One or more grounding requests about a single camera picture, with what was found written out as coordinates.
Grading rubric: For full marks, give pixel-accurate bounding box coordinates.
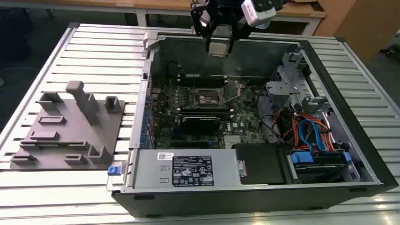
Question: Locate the blue wire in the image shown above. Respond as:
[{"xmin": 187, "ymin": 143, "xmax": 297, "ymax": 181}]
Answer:
[{"xmin": 298, "ymin": 119, "xmax": 330, "ymax": 154}]

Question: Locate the black PC case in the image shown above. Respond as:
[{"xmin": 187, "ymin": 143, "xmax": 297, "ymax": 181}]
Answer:
[{"xmin": 111, "ymin": 31, "xmax": 399, "ymax": 218}]

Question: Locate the black expansion slot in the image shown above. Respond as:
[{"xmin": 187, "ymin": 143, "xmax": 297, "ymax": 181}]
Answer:
[{"xmin": 171, "ymin": 140, "xmax": 221, "ymax": 149}]

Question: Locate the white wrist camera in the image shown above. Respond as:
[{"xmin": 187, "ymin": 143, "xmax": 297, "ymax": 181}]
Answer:
[{"xmin": 241, "ymin": 0, "xmax": 278, "ymax": 27}]

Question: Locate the green motherboard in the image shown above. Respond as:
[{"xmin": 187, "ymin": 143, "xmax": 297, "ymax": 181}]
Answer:
[{"xmin": 150, "ymin": 75, "xmax": 273, "ymax": 150}]

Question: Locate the silver power supply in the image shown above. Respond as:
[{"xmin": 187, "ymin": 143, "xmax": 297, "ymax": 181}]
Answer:
[{"xmin": 125, "ymin": 149, "xmax": 243, "ymax": 188}]

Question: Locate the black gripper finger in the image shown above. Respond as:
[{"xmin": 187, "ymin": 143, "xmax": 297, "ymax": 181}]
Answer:
[
  {"xmin": 230, "ymin": 11, "xmax": 251, "ymax": 53},
  {"xmin": 191, "ymin": 1, "xmax": 217, "ymax": 53}
]

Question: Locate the grey case latch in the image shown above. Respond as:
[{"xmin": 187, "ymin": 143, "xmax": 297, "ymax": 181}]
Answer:
[{"xmin": 143, "ymin": 32, "xmax": 161, "ymax": 51}]

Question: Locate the wooden cabinet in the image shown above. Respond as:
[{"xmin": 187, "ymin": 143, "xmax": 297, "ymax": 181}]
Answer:
[{"xmin": 314, "ymin": 0, "xmax": 400, "ymax": 65}]

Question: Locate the silver CPU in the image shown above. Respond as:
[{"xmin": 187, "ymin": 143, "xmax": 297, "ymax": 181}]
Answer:
[{"xmin": 209, "ymin": 42, "xmax": 233, "ymax": 58}]

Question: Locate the black plastic shroud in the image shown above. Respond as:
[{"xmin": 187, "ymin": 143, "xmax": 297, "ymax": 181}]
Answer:
[{"xmin": 233, "ymin": 143, "xmax": 297, "ymax": 186}]

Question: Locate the black graphics card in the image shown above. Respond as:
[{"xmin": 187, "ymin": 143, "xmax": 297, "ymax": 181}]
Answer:
[{"xmin": 181, "ymin": 114, "xmax": 222, "ymax": 135}]

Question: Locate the wooden desk white frame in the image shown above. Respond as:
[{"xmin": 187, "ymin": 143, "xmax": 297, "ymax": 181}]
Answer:
[
  {"xmin": 123, "ymin": 0, "xmax": 329, "ymax": 36},
  {"xmin": 0, "ymin": 0, "xmax": 149, "ymax": 26}
]

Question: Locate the grey metal drive cage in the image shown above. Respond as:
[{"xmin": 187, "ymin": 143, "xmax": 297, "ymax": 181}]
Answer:
[{"xmin": 266, "ymin": 52, "xmax": 333, "ymax": 118}]

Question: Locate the CPU socket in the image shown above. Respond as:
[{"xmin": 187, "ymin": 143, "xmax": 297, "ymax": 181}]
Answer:
[{"xmin": 193, "ymin": 87, "xmax": 230, "ymax": 109}]

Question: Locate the grey parts rack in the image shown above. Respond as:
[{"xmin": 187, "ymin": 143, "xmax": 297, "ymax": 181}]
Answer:
[{"xmin": 10, "ymin": 80, "xmax": 127, "ymax": 170}]

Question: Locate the hard disk blue carrier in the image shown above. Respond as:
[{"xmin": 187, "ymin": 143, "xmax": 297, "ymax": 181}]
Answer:
[{"xmin": 290, "ymin": 150, "xmax": 353, "ymax": 185}]

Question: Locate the metal socket cover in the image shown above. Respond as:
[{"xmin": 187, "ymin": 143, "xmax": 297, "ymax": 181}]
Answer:
[{"xmin": 218, "ymin": 81, "xmax": 245, "ymax": 105}]

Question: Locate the grey wheeled stand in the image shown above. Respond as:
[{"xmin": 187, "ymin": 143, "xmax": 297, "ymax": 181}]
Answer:
[{"xmin": 385, "ymin": 32, "xmax": 400, "ymax": 57}]

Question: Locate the orange wire bundle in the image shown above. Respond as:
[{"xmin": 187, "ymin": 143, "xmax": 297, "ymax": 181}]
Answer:
[{"xmin": 281, "ymin": 112, "xmax": 342, "ymax": 153}]

